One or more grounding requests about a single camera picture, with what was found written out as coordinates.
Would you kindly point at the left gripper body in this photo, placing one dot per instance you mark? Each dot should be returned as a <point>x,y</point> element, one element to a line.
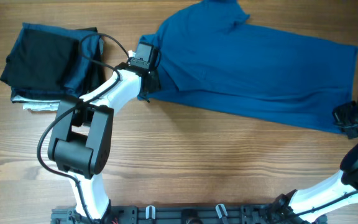
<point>155,84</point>

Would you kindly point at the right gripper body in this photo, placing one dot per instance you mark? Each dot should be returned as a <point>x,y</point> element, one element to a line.
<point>352,121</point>

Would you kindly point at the blue polo shirt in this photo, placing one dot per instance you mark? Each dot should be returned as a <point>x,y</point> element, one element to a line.
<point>212,58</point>

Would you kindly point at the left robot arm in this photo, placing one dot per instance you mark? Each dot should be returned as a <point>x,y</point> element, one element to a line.
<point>80,140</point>

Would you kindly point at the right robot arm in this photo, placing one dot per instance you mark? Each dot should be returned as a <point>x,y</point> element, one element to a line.
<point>312,204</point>

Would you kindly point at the black folded garment underneath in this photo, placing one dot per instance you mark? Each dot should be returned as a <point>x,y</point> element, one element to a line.
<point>95,76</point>

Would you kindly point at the dark blue folded garment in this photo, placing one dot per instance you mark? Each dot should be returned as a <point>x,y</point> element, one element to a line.
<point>74,80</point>

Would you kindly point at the black folded garment on top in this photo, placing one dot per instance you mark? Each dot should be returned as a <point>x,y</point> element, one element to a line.
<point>41,61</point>

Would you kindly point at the white folded garment at bottom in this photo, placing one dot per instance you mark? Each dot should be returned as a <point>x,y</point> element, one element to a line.
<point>35,105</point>

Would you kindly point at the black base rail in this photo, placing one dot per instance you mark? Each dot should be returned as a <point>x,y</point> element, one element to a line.
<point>245,214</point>

